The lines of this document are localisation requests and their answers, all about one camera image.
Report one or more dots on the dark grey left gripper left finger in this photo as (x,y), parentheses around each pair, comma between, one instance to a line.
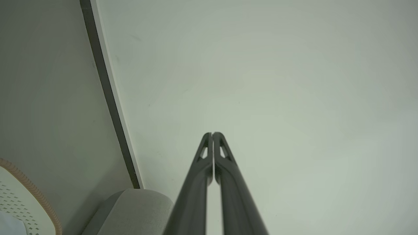
(192,195)

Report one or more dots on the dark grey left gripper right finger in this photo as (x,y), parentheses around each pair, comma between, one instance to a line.
(236,199)

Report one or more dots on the white laundry basket, woven rim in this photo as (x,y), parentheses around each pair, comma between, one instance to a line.
(23,199)

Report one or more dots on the dark skirting board strip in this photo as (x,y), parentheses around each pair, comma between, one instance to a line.
(106,88)

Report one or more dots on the white garment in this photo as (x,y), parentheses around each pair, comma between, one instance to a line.
(9,225)

